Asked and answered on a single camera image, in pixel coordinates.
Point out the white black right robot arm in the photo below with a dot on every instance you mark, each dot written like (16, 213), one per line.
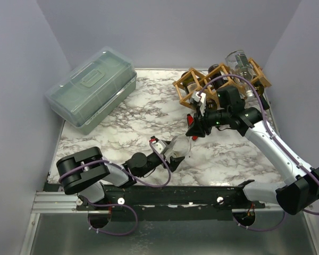
(300, 185)

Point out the wooden wine rack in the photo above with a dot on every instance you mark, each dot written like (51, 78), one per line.
(203, 79)

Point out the clear flask bottle black cap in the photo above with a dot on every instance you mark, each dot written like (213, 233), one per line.
(180, 146)

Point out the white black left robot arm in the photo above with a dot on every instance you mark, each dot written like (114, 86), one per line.
(81, 173)

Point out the green bottle Italia label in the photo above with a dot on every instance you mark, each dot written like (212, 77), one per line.
(189, 85)

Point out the red black corkscrew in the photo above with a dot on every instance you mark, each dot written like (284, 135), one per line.
(190, 120)

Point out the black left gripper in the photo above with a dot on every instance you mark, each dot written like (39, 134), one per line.
(173, 161)

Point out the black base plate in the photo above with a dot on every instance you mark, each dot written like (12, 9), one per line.
(171, 203)

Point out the green wine bottle far right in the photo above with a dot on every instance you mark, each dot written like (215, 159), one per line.
(260, 90)

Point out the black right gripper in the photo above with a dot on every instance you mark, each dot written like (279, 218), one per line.
(202, 122)

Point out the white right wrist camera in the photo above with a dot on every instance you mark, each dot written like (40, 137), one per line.
(198, 101)

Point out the clear glass bottle blue cap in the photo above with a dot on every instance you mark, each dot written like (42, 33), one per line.
(238, 64)

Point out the dark red wine bottle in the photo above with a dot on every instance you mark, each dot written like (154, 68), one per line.
(220, 82)

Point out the aluminium rail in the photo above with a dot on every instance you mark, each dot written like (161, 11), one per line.
(60, 203)

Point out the green plastic toolbox clear lid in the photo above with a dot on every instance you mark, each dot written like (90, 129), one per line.
(93, 89)

